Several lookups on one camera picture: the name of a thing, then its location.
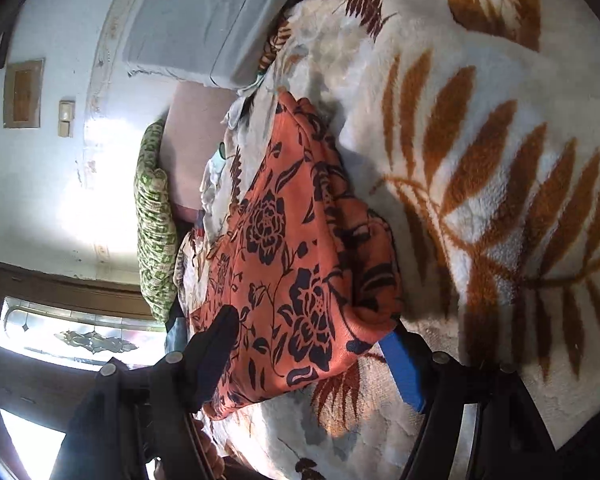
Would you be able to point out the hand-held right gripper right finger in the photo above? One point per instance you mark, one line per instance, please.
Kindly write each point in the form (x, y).
(402, 370)

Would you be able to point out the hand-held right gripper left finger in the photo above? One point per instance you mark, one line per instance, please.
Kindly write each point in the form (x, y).
(212, 355)

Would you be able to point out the orange floral blouse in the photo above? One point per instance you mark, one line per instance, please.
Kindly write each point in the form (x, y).
(290, 240)

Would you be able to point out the person's left hand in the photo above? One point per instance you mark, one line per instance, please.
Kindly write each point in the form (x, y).
(212, 452)

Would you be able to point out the light blue folded cloth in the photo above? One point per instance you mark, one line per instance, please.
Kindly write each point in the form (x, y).
(175, 337)

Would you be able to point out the stained glass window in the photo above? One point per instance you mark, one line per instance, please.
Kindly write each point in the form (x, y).
(80, 330)

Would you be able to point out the green patterned pillow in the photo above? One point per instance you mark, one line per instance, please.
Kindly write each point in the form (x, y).
(152, 220)

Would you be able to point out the white and teal small garment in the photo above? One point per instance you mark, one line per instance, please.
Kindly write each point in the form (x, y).
(212, 175)

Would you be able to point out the pink bed sheet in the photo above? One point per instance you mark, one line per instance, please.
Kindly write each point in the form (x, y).
(195, 130)

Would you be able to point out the white small cloth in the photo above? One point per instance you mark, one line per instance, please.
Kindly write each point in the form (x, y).
(235, 115)

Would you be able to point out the white leaf-print blanket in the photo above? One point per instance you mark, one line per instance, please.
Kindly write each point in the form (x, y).
(480, 110)

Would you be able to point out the grey pillow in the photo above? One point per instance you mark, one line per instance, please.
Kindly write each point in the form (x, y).
(205, 25)

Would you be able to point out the small beige wall switch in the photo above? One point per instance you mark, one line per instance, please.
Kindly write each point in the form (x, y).
(65, 129)

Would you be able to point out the large beige wall switch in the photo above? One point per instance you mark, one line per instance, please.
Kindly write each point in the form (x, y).
(67, 110)

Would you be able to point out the wooden wall frame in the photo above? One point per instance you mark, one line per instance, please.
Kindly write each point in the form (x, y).
(23, 94)

